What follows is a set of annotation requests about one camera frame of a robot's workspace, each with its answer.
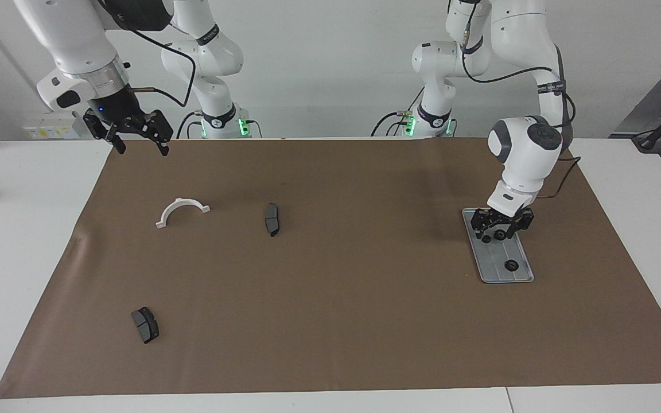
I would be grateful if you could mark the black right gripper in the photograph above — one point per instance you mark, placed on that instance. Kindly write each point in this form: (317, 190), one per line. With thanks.
(115, 109)

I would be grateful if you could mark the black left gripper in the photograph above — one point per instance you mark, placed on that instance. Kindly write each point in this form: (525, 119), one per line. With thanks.
(505, 217)

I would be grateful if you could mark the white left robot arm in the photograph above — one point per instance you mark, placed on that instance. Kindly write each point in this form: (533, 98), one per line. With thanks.
(528, 155)

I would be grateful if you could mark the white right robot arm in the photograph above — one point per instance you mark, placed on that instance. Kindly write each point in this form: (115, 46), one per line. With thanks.
(72, 40)

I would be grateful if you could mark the silver metal tray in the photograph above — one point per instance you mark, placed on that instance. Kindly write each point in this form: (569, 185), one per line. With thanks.
(494, 264)

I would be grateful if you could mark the dark grey brake pad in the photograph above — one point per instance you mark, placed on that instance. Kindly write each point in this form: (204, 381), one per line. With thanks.
(146, 326)
(272, 221)

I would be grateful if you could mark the brown table mat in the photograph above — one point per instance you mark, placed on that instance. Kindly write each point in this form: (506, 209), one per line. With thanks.
(336, 332)

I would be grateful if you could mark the white wall power strip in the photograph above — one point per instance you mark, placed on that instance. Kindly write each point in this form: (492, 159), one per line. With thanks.
(43, 132)

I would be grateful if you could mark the white semicircular bracket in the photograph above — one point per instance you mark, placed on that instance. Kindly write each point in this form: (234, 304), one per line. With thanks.
(183, 201)

